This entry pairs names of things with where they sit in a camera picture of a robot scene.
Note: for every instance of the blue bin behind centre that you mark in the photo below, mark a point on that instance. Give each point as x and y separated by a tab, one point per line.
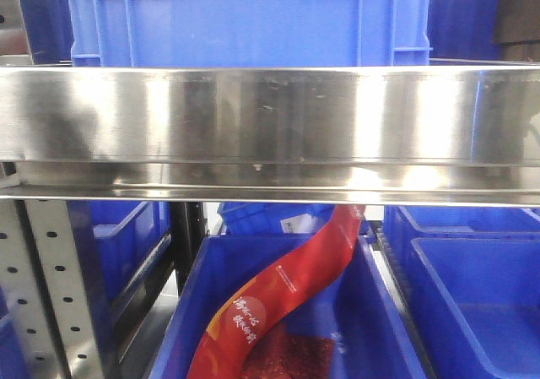
252	219

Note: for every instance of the blue bin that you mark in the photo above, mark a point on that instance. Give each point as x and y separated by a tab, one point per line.
252	219
470	277
356	311
126	232

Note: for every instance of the blue bin lower left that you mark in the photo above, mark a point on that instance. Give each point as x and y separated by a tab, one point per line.
126	232

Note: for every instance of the blue bin lower centre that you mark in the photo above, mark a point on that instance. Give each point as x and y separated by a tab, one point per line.
356	311

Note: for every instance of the blue bin lower right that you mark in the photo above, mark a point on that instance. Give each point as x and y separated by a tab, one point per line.
470	277

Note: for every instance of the red snack package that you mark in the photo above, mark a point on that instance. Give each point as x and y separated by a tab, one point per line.
280	288

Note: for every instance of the large blue crate on shelf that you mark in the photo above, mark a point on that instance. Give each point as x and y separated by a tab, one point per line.
249	33

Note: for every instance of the dark blue crate upper right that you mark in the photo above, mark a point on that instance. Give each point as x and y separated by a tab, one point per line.
463	29

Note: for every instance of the dark blue crate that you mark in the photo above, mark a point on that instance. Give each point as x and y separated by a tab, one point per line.
463	29
49	30

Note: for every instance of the dark blue crate upper left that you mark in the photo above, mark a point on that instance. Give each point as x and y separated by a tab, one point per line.
49	30

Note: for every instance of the stainless steel shelf rail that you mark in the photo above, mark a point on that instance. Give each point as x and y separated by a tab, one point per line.
458	135

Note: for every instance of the perforated steel shelf post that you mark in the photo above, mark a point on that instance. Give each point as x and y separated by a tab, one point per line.
51	276

